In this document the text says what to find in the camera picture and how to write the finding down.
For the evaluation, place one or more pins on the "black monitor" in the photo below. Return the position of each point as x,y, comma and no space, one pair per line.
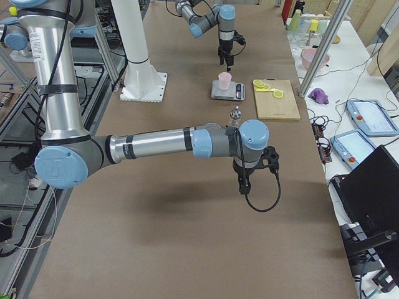
369,193

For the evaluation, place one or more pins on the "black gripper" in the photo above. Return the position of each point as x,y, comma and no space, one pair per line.
239,173
225,50

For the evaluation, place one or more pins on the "green cup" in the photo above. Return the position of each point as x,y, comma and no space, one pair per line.
292,26

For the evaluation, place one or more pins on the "teach pendant near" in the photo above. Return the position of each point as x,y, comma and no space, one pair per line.
353,147

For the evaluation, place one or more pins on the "silver digital kitchen scale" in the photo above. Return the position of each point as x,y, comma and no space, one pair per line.
235,92

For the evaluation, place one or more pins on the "clear glass sauce bottle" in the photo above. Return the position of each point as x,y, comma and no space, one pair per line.
235,117

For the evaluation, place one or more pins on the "bamboo cutting board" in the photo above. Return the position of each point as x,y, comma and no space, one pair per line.
270,108

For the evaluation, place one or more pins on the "yellow plastic knife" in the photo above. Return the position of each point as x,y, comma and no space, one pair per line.
265,90

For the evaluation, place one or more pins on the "pink plastic cup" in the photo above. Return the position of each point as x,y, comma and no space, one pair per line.
224,80

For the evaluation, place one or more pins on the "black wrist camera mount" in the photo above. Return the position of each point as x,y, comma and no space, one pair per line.
269,159

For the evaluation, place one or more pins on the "aluminium frame post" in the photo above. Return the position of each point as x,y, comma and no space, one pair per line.
332,29

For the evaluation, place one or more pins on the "teach pendant far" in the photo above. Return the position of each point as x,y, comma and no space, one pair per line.
371,118

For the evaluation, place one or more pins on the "teach pendant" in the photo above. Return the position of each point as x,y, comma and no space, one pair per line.
353,147
371,118

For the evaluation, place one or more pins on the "purple cloth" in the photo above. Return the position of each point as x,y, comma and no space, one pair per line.
319,96

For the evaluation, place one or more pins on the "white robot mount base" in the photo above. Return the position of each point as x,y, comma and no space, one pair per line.
141,82

